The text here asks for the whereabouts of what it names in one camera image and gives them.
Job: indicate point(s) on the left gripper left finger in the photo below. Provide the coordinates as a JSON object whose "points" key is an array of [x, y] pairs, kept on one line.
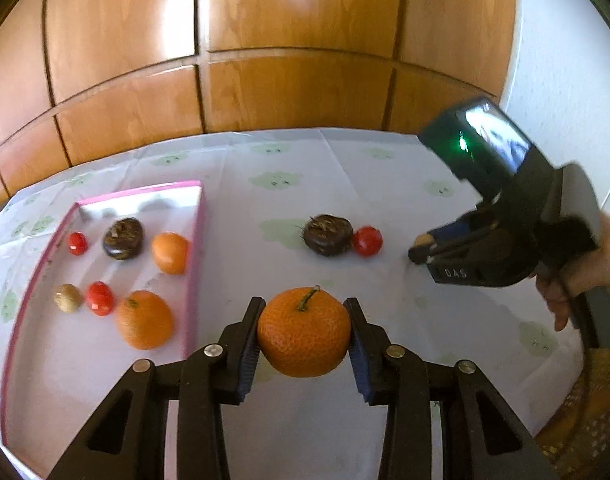
{"points": [[125, 437]]}

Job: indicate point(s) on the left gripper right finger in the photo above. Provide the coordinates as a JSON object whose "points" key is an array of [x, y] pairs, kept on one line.
{"points": [[482, 437]]}

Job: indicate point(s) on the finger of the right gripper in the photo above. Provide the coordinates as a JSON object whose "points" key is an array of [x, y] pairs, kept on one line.
{"points": [[461, 232], [431, 253]]}

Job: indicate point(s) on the red tomato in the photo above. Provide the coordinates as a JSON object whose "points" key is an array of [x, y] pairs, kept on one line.
{"points": [[367, 241], [77, 243], [99, 298]]}

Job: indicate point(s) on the orange with long stem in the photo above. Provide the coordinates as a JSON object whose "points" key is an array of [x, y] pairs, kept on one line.
{"points": [[144, 320]]}

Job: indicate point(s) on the orange with stem top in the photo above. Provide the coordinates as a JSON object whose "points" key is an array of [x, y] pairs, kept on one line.
{"points": [[304, 332]]}

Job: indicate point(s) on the small orange tangerine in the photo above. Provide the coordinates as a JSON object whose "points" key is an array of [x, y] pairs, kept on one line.
{"points": [[169, 251]]}

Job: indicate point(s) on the dark brown fruit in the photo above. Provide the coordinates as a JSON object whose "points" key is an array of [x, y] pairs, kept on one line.
{"points": [[328, 235], [123, 240]]}

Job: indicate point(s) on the small green-brown fruit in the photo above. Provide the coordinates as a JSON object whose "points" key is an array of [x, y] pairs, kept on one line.
{"points": [[424, 239]]}

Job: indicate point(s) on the person right hand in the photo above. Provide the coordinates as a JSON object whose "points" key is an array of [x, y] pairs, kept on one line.
{"points": [[589, 271]]}

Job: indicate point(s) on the dark brown fruit on cloth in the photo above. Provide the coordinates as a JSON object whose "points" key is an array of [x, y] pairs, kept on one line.
{"points": [[328, 235]]}

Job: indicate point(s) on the white cloud-print tablecloth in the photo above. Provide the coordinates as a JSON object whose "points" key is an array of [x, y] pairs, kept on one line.
{"points": [[260, 189]]}

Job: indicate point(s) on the pink cardboard tray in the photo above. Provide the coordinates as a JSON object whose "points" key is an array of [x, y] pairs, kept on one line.
{"points": [[66, 351]]}

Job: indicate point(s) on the wooden wall cabinet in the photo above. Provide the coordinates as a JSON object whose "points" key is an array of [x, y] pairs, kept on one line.
{"points": [[85, 79]]}

